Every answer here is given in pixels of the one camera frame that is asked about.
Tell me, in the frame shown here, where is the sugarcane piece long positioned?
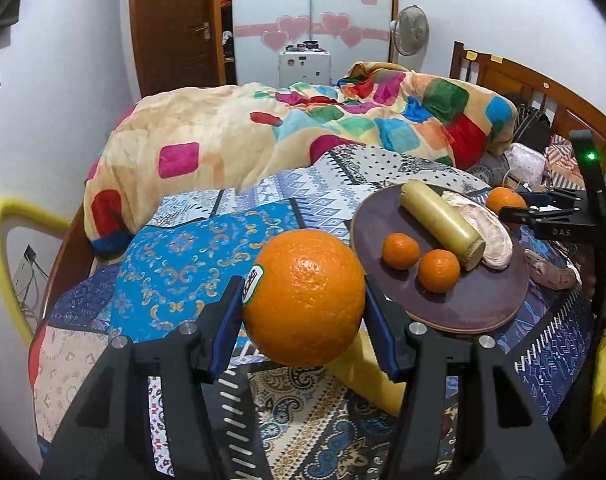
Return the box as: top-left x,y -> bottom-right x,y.
325,328 -> 405,416

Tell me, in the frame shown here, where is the small mandarin orange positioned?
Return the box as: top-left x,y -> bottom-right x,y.
381,232 -> 421,271
417,249 -> 460,294

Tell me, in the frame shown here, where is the large pomelo segment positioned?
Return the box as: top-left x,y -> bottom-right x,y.
441,191 -> 514,271

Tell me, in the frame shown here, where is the large orange with sticker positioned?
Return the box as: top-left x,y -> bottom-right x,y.
242,229 -> 365,367

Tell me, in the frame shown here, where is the sugarcane piece short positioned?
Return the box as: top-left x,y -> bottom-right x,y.
399,180 -> 486,271

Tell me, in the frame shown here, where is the small pomelo segment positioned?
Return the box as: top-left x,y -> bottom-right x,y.
524,249 -> 576,290

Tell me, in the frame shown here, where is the purple ceramic plate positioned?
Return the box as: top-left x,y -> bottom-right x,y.
350,184 -> 529,335

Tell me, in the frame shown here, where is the blue patterned bed cover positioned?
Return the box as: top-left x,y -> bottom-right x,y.
27,143 -> 592,480

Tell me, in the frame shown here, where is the black backpack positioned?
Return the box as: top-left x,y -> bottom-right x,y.
512,101 -> 552,154

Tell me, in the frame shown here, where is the wooden headboard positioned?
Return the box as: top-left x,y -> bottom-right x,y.
449,41 -> 606,174

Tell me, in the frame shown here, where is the yellow foam tube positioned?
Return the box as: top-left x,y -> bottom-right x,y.
0,196 -> 72,346

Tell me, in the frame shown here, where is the standing electric fan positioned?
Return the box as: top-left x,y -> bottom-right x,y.
389,4 -> 430,63

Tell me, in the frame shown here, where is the colourful patchwork blanket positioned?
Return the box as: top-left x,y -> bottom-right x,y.
84,62 -> 518,254

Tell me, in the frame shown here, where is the white box appliance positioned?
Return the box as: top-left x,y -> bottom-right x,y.
278,41 -> 331,87

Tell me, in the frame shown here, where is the white sliding wardrobe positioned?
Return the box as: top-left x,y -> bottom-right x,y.
231,0 -> 394,87

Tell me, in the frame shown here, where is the brown wooden door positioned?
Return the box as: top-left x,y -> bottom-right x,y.
129,0 -> 219,96

